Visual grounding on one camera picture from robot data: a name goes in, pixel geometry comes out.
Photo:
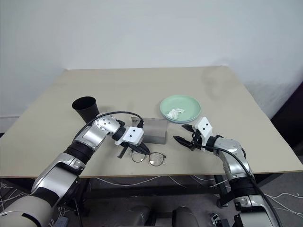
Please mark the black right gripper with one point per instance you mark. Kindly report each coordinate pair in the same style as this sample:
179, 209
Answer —
196, 139

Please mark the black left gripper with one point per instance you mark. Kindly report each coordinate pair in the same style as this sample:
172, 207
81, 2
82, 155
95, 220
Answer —
129, 146

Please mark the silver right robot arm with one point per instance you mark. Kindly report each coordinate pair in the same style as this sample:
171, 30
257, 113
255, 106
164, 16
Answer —
236, 156

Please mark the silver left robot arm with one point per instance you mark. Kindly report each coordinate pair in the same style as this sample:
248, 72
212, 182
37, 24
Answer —
59, 170

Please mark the grey glasses case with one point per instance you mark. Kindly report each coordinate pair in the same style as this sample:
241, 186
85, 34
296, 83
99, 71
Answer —
155, 131

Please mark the black plastic cup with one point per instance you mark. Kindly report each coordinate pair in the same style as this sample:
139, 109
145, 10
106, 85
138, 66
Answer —
86, 108

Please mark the light blue plate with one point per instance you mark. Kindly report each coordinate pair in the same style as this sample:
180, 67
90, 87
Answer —
180, 122

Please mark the thin-rimmed round eyeglasses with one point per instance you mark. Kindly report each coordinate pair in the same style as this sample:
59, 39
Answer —
151, 159

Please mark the crumpled white paper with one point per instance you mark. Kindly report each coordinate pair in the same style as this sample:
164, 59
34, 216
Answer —
175, 112

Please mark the mint green plate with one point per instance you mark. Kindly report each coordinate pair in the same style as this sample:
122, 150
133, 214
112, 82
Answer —
187, 104

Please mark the dark grey rounded shape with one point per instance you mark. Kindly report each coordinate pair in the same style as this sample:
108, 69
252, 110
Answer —
183, 216
141, 216

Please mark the small silver black device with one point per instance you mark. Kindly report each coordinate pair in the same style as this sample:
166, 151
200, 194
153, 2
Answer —
215, 218

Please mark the dark brown cabinet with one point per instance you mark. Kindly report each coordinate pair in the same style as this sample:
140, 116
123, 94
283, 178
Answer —
290, 123

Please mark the dark grey floor box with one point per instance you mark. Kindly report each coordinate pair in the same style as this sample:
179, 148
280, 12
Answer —
62, 222

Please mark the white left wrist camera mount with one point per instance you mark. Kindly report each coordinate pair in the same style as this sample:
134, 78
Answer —
132, 136

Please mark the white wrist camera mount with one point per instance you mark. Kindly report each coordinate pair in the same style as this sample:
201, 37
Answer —
205, 127
132, 136

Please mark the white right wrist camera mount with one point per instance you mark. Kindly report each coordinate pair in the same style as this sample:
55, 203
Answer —
205, 127

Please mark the black table frame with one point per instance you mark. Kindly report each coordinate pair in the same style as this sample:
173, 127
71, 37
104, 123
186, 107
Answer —
142, 190

